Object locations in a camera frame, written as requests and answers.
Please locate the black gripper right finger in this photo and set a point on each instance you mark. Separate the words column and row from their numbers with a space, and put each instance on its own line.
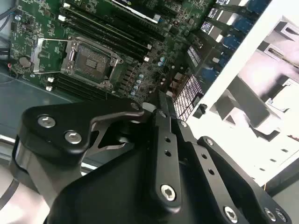
column 208, row 163

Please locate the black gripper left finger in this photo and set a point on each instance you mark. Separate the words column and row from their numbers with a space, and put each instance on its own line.
column 58, row 121

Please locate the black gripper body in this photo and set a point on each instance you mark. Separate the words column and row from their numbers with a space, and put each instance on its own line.
column 105, row 198

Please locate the metal socket cover frame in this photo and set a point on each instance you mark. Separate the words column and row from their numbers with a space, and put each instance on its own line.
column 36, row 56

